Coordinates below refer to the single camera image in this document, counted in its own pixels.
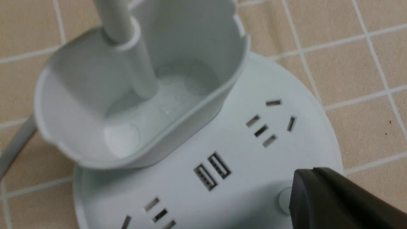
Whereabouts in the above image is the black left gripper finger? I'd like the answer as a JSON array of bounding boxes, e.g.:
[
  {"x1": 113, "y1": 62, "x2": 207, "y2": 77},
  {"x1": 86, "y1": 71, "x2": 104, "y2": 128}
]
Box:
[{"x1": 289, "y1": 168, "x2": 407, "y2": 229}]

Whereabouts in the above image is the white desk lamp base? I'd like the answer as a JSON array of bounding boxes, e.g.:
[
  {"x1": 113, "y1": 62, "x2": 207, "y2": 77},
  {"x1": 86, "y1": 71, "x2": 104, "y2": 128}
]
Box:
[{"x1": 34, "y1": 0, "x2": 343, "y2": 229}]

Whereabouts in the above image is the beige checkered tablecloth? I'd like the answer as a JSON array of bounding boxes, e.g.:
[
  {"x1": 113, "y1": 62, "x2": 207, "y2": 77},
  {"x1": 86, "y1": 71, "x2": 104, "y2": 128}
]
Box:
[{"x1": 0, "y1": 0, "x2": 407, "y2": 229}]

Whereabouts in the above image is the white lamp power cable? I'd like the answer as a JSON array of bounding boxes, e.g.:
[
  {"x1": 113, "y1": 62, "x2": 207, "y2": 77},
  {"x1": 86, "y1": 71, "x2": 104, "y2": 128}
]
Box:
[{"x1": 0, "y1": 115, "x2": 38, "y2": 182}]

